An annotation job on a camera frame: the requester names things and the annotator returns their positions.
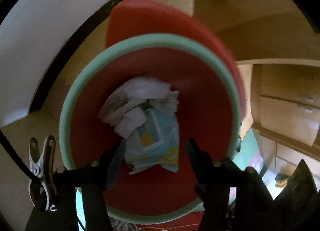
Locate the light blue tissue pack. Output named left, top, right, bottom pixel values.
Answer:
left=125, top=108, right=180, bottom=175

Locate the black cable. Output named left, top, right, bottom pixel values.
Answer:
left=0, top=128, right=41, bottom=184

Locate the white tissue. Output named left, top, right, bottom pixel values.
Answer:
left=99, top=77, right=180, bottom=139

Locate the silver metal spring clamp left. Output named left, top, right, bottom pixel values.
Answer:
left=28, top=135, right=56, bottom=212

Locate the red trash bin green rim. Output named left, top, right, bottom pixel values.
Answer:
left=59, top=34, right=246, bottom=224

